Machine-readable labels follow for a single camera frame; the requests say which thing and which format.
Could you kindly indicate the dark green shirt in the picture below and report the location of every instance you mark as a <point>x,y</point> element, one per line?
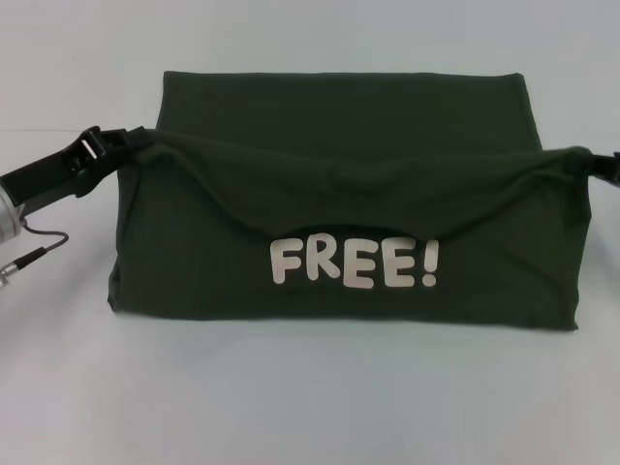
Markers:
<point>339,169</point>

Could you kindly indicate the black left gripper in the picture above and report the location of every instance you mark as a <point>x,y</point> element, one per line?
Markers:
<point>53,176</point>

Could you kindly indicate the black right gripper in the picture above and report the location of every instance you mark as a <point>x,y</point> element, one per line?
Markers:
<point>616,169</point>

